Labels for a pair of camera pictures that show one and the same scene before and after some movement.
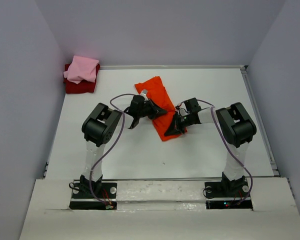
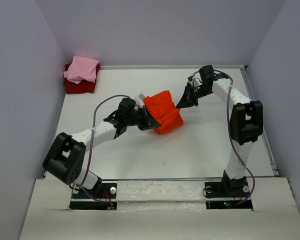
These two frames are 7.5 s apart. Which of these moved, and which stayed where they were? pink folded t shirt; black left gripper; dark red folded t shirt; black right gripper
Moved: black right gripper; black left gripper
Stayed: dark red folded t shirt; pink folded t shirt
